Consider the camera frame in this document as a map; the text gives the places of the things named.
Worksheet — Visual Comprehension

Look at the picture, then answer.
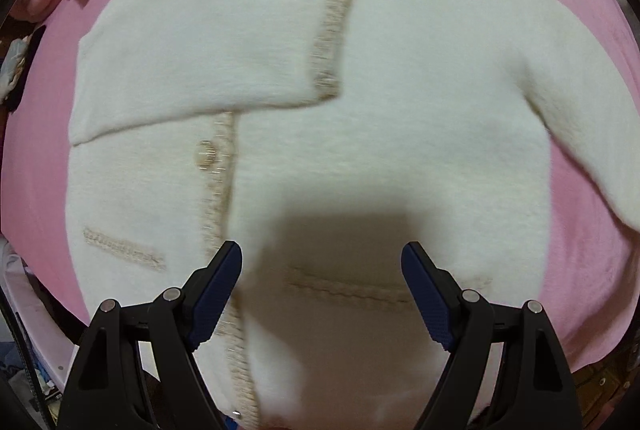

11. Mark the cream knitted cardigan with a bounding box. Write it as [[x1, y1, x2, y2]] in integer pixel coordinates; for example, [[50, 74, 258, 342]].
[[65, 0, 639, 429]]

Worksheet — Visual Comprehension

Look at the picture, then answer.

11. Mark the grey patterned cloth bundle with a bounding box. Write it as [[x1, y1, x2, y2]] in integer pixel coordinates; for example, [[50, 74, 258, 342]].
[[0, 35, 32, 101]]

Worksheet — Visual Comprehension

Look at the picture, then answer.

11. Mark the black object on bed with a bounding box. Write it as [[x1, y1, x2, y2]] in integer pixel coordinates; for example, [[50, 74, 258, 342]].
[[6, 26, 47, 112]]

